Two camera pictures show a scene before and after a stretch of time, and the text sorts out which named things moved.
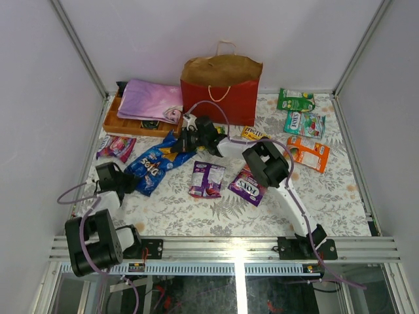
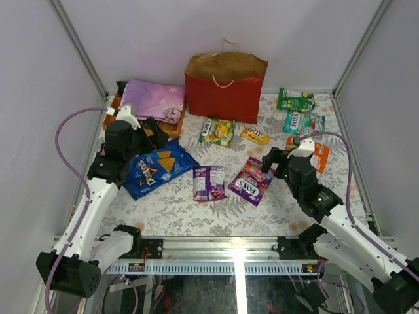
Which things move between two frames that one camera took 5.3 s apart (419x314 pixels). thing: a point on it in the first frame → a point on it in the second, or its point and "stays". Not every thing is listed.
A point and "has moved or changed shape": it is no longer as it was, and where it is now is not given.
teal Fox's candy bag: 304,123 stays
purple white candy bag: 206,180 has moved or changed shape
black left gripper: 129,182 → 148,131
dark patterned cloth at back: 122,85 stays
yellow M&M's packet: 252,134 stays
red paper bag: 231,81 has moved or changed shape
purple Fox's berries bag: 245,185 stays
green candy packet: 296,101 stays
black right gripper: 183,144 → 275,156
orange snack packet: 313,156 stays
